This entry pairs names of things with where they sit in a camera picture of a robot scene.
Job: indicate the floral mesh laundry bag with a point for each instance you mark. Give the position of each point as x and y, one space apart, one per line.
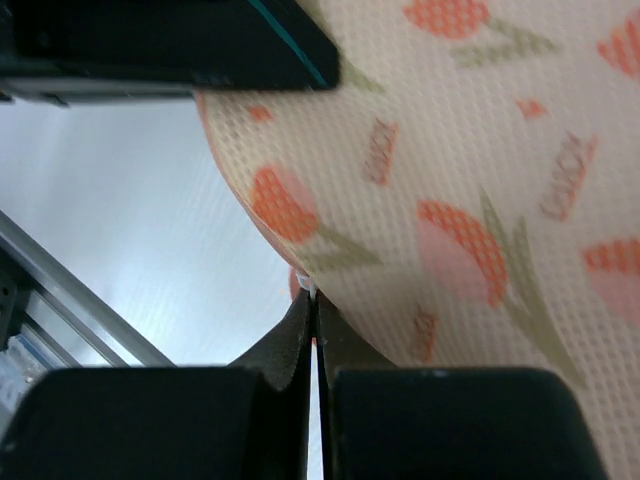
469 195

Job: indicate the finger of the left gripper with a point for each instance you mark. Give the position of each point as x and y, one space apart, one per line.
68 52

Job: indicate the aluminium mounting rail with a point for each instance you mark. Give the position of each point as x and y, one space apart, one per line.
67 318

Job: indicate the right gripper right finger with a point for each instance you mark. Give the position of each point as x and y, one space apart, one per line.
381 421

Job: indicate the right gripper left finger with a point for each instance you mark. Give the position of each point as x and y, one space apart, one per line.
245 420

